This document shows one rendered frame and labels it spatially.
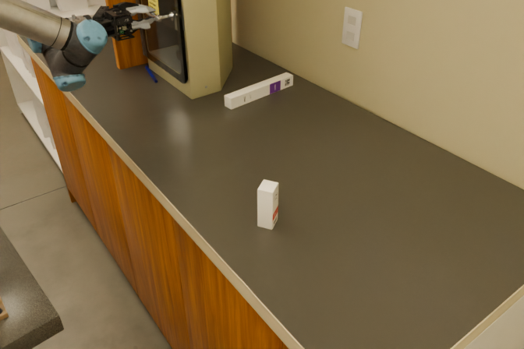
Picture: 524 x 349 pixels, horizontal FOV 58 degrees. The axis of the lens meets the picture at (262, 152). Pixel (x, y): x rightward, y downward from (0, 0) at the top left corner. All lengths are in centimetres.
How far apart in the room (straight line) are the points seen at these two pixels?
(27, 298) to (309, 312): 51
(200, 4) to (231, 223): 70
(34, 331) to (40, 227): 177
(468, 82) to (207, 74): 77
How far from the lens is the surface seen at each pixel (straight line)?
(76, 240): 253
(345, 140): 133
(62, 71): 133
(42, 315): 95
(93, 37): 123
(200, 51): 150
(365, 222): 106
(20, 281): 102
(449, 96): 134
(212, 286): 117
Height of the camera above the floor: 162
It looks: 33 degrees down
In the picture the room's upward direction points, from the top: straight up
